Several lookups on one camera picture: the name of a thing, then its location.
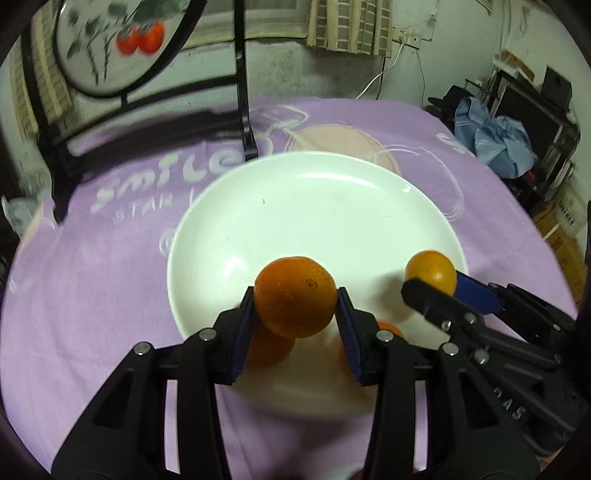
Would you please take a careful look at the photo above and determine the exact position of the yellow orange citrus fruit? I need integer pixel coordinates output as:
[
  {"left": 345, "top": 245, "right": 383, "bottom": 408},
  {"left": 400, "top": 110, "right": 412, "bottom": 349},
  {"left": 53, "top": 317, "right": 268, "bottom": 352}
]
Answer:
[{"left": 405, "top": 250, "right": 458, "bottom": 296}]

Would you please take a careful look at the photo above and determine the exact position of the large orange tangerine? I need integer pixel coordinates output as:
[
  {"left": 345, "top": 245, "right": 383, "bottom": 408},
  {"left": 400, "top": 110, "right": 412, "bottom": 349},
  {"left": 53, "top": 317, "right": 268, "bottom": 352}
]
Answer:
[
  {"left": 253, "top": 256, "right": 338, "bottom": 339},
  {"left": 245, "top": 320, "right": 296, "bottom": 368}
]

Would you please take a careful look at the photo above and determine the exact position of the large orange tangerine front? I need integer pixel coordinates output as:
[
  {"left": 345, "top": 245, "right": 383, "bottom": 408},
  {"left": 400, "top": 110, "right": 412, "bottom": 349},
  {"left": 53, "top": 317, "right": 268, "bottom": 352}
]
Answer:
[{"left": 253, "top": 256, "right": 338, "bottom": 339}]

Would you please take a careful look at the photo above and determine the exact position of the cardboard box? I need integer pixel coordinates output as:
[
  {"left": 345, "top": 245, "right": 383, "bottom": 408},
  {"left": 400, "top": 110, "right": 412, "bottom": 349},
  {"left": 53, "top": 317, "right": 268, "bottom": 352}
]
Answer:
[{"left": 533, "top": 203, "right": 587, "bottom": 291}]

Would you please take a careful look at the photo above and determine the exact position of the white oval plate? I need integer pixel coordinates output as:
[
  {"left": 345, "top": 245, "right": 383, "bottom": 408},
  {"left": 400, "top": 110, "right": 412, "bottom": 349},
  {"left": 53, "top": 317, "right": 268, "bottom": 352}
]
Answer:
[{"left": 165, "top": 150, "right": 470, "bottom": 418}]

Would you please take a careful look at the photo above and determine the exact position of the blue clothes pile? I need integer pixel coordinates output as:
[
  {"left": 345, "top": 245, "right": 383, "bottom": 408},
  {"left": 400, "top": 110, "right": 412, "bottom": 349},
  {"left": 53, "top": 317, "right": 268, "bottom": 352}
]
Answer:
[{"left": 454, "top": 97, "right": 535, "bottom": 179}]

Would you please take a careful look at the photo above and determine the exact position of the black monitor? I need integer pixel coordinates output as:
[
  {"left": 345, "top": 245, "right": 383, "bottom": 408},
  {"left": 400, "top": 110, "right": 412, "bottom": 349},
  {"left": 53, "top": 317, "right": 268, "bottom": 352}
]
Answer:
[{"left": 492, "top": 79, "right": 580, "bottom": 193}]

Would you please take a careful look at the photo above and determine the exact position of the white plastic bag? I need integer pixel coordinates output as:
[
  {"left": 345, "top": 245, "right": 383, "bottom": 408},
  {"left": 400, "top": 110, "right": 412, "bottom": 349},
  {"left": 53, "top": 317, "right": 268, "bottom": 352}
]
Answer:
[{"left": 1, "top": 196, "right": 43, "bottom": 240}]

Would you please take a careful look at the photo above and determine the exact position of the right beige checked curtain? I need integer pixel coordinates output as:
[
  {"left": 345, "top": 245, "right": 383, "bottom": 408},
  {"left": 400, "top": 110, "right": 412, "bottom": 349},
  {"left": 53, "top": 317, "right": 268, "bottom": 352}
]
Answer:
[{"left": 307, "top": 0, "right": 393, "bottom": 58}]

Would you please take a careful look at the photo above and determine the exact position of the beige checked curtain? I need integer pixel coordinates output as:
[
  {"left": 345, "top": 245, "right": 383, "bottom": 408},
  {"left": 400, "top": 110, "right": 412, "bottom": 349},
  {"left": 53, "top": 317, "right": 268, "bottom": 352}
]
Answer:
[
  {"left": 307, "top": 0, "right": 393, "bottom": 58},
  {"left": 10, "top": 1, "right": 73, "bottom": 140}
]

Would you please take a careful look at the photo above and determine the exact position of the left beige checked curtain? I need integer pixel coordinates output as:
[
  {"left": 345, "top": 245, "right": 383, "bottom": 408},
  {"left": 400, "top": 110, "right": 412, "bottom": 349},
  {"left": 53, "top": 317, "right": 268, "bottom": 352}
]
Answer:
[{"left": 10, "top": 1, "right": 73, "bottom": 140}]

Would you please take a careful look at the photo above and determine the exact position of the black framed persimmon screen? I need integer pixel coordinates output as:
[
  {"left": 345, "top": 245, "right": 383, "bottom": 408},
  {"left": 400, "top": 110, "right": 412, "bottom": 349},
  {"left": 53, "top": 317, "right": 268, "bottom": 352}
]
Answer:
[{"left": 18, "top": 0, "right": 260, "bottom": 222}]

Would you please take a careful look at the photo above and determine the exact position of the wall power strip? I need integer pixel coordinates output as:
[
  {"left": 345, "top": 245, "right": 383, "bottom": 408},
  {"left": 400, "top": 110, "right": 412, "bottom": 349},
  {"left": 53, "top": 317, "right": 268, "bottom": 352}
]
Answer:
[{"left": 393, "top": 27, "right": 423, "bottom": 50}]

